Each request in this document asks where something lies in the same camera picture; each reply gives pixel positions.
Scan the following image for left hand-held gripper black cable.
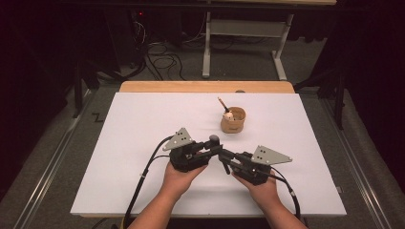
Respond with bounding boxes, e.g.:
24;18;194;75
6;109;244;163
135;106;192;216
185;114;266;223
122;135;176;229

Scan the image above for wooden table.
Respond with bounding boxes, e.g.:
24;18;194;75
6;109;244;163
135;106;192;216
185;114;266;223
118;80;296;94

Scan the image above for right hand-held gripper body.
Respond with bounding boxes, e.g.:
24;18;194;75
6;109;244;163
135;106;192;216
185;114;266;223
231;145;293;187

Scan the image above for person's right hand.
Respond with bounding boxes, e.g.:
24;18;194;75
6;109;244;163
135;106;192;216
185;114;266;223
231;169;285;209

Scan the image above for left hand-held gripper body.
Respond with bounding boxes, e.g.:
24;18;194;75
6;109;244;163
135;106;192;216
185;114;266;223
161;127;212;174

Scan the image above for tangle of black floor cables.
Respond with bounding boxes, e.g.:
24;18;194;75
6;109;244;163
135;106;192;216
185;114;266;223
128;18;189;82

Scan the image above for black metal stand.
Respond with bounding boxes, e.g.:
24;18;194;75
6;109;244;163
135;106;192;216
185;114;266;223
72;58;100;119
293;61;349;131

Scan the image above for round wooden brush holder cup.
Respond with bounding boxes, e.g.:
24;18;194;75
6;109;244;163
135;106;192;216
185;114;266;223
220;106;247;135

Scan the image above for person's left hand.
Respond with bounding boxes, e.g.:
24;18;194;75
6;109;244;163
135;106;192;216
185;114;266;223
160;152;209;202

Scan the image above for white table cover sheet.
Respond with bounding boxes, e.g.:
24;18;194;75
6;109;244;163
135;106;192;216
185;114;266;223
70;92;348;219

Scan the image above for aluminium floor rail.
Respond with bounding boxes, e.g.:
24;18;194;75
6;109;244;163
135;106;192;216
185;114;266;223
320;97;395;229
11;89;94;229

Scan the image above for white metal desk frame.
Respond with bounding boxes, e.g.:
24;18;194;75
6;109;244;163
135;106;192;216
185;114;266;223
202;10;295;81

